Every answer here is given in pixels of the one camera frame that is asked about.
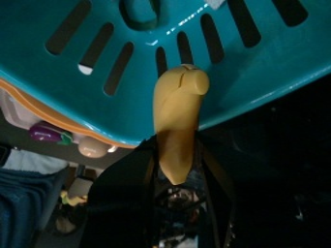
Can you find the blue fabric cloth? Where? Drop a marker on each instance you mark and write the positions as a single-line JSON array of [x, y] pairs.
[[22, 206]]

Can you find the purple toy eggplant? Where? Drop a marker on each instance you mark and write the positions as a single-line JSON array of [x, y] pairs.
[[46, 133]]

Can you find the white fabric cloth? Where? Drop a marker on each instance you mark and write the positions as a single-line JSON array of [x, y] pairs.
[[34, 161]]

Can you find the pale pink plastic container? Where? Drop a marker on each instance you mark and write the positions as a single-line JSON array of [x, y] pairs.
[[15, 113]]

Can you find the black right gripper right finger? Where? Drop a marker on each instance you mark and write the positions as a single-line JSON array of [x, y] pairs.
[[220, 200]]

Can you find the beige toy egg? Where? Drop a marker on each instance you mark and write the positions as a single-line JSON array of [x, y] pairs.
[[92, 148]]

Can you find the yellow toy banana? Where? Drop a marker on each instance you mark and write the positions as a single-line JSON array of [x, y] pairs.
[[178, 122]]

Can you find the orange plastic tray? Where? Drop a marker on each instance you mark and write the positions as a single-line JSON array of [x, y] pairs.
[[51, 113]]

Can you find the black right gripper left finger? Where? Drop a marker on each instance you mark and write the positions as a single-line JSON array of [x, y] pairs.
[[125, 193]]

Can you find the teal slotted plastic basket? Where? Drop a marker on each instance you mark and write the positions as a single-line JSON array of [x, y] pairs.
[[130, 64]]

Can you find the small yellow toy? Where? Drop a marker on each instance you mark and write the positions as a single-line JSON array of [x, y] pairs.
[[72, 198]]

